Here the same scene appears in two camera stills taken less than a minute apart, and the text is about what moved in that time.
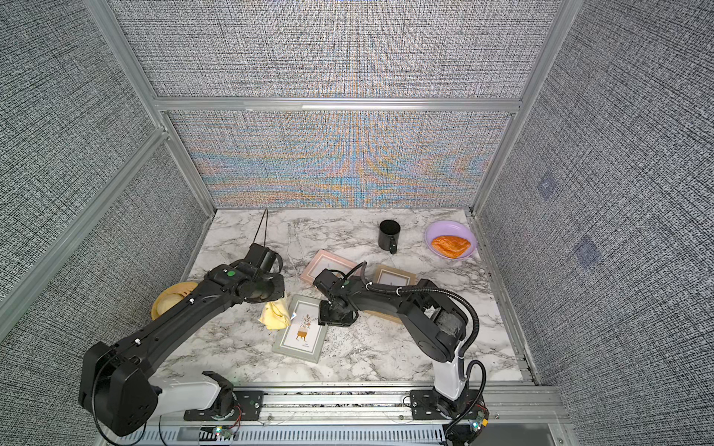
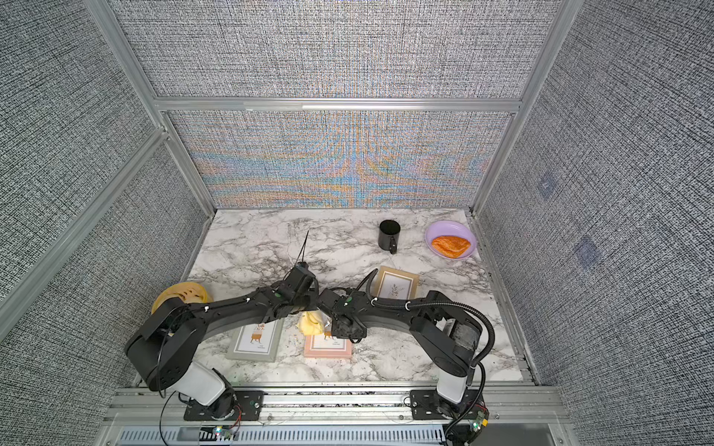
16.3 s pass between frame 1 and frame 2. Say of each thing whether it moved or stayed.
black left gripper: moved
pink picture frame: moved
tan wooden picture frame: stayed
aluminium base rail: stayed
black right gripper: moved
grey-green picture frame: moved
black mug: stayed
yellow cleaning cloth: moved
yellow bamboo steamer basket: stayed
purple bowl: stayed
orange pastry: stayed
